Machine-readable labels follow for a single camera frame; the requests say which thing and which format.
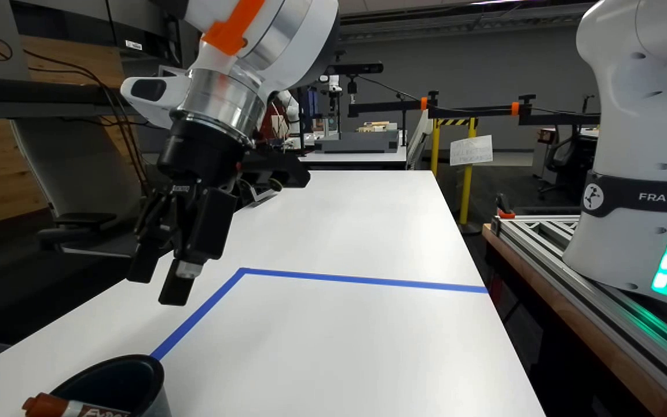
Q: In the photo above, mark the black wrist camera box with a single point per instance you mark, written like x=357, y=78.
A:
x=277, y=174

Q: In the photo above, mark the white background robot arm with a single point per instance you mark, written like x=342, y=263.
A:
x=290, y=118

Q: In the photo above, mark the black shelf beam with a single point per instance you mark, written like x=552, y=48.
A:
x=41, y=94

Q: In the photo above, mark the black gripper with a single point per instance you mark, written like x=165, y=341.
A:
x=203, y=194

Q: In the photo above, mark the white paper sign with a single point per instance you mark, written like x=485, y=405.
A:
x=471, y=150

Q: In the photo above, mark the aluminium mounting rail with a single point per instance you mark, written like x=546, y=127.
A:
x=573, y=263

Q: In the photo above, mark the short yellow post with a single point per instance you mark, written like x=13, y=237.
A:
x=437, y=152

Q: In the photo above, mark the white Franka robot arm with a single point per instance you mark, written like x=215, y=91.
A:
x=642, y=118

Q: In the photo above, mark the black bar with orange clamps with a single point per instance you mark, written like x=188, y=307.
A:
x=474, y=111

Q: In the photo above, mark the tall yellow post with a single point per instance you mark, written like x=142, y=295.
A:
x=468, y=177

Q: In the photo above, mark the black camera bar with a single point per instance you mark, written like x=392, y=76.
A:
x=361, y=69

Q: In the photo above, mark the blue tape line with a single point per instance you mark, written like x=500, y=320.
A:
x=348, y=279

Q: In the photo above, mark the white background table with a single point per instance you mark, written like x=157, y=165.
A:
x=357, y=156

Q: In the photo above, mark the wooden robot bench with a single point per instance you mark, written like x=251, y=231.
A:
x=549, y=298

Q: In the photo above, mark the red Expo marker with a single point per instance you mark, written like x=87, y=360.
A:
x=44, y=405

